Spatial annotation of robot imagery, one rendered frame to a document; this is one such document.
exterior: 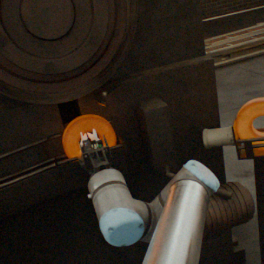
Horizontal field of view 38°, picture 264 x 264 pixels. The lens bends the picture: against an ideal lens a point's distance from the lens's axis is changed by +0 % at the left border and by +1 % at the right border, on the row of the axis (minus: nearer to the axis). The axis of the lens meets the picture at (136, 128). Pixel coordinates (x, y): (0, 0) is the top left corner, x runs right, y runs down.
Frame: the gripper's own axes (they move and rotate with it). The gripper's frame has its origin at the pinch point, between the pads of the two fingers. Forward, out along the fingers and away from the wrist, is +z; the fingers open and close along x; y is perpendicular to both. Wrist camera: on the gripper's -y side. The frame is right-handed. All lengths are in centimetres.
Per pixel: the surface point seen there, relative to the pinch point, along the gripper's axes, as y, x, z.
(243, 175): -92, -85, 41
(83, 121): 6.0, 0.0, 0.7
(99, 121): 4.7, -4.1, 0.2
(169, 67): 9.4, -30.6, 11.5
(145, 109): 6.0, -17.8, -1.5
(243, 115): 3.4, -43.0, -12.7
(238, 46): -144, -211, 254
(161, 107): 5.8, -22.2, -2.4
